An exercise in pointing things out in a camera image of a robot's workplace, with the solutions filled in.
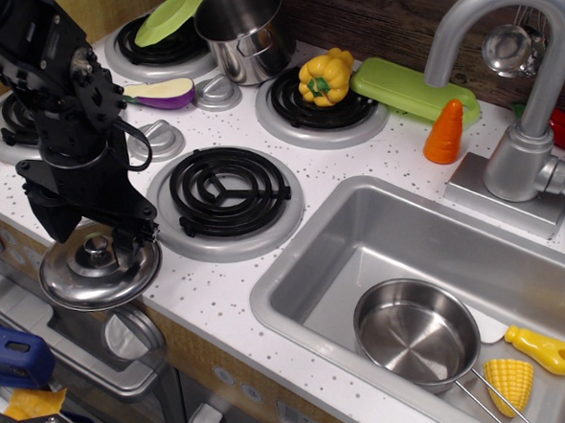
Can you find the hanging steel ladle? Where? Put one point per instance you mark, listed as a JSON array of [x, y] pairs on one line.
[[516, 50]]

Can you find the back left black stove burner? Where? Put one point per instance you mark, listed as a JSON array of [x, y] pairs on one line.
[[181, 54]]

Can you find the silver oven door handle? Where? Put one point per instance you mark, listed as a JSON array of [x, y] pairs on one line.
[[22, 310]]

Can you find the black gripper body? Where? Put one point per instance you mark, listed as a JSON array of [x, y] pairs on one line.
[[100, 190]]

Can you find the silver toy faucet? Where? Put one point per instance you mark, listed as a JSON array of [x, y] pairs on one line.
[[523, 182]]

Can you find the blue clamp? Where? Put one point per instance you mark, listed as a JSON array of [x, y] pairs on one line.
[[26, 361]]

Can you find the silver front oven dial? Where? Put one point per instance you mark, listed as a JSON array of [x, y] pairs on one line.
[[130, 334]]

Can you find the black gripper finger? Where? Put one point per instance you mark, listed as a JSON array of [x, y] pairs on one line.
[[128, 248], [58, 218]]

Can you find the black stove burner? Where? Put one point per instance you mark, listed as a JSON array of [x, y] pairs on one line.
[[0, 127], [284, 113], [226, 204], [181, 54]]

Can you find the green plastic plate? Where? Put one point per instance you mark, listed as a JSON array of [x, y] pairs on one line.
[[165, 20]]

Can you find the yellow toy bell pepper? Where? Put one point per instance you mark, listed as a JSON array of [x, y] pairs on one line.
[[325, 79]]

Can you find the steel cooking pot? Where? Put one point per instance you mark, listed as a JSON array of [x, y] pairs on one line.
[[250, 39]]

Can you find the yellow handled toy knife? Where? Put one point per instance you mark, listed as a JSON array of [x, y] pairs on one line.
[[548, 352]]

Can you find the orange toy carrot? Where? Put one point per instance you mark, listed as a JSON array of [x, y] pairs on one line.
[[445, 138]]

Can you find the silver stove knob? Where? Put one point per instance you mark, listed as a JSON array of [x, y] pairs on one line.
[[165, 140], [217, 94]]

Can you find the yellow toy corn piece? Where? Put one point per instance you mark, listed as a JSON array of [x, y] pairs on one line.
[[511, 384]]

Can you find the yellow cloth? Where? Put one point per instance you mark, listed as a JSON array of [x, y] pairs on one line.
[[29, 404]]

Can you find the green plastic cutting board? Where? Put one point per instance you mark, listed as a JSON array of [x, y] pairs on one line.
[[405, 89]]

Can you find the front right black stove burner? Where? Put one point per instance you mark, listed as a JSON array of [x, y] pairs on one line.
[[226, 204]]

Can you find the back right black stove burner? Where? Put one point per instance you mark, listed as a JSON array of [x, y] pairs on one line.
[[284, 113]]

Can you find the silver stove knob middle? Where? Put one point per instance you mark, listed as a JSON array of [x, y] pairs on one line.
[[165, 140]]

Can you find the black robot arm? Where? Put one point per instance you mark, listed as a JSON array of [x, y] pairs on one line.
[[76, 109]]

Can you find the toy eggplant half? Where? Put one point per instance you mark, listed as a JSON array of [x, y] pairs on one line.
[[168, 94]]

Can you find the shiny steel pot lid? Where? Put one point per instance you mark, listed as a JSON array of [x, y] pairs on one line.
[[82, 273]]

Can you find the front left black stove burner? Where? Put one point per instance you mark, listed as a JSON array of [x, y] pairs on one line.
[[0, 127]]

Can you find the silver stove knob upper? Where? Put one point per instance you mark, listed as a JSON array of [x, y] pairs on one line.
[[217, 94]]

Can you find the silver toy sink basin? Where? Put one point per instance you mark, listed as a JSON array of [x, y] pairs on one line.
[[369, 232]]

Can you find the small steel saucepan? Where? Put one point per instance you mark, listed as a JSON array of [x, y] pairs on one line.
[[422, 333]]

